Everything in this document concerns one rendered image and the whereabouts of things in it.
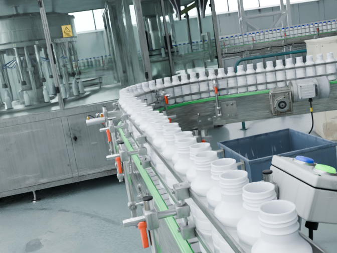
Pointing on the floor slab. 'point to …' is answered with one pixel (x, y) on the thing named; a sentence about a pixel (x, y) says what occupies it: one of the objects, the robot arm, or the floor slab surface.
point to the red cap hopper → (270, 26)
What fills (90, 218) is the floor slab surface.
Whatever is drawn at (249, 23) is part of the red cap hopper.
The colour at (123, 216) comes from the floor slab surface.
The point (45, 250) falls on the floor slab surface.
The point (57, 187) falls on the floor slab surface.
